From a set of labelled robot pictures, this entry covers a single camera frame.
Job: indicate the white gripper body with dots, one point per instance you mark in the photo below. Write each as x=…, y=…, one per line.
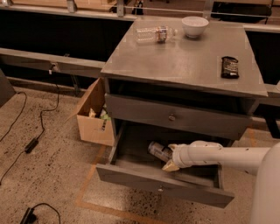
x=179, y=157

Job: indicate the blue label plastic water bottle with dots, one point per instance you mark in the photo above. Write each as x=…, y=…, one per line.
x=159, y=151

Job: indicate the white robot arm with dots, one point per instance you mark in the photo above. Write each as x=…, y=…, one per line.
x=264, y=162

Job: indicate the open grey middle drawer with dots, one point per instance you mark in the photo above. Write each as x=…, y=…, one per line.
x=130, y=164

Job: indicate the closed grey upper drawer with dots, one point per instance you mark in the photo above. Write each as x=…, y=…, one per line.
x=201, y=121

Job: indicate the grey wooden drawer cabinet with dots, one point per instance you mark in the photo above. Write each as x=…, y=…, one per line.
x=186, y=71

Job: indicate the clear empty plastic bottle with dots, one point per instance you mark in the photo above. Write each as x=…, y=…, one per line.
x=159, y=34

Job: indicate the open cardboard box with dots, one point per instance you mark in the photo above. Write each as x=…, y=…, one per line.
x=93, y=122

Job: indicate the black snack bar packet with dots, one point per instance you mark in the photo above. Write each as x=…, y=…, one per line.
x=229, y=68

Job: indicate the white ceramic bowl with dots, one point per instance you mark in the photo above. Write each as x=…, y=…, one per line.
x=193, y=26

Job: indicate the grey metal railing beam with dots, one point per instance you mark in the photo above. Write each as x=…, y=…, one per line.
x=52, y=63

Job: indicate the black power adapter with cable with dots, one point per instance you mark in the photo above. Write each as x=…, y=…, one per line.
x=34, y=142

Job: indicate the black plug with cable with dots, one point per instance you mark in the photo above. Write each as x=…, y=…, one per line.
x=29, y=216

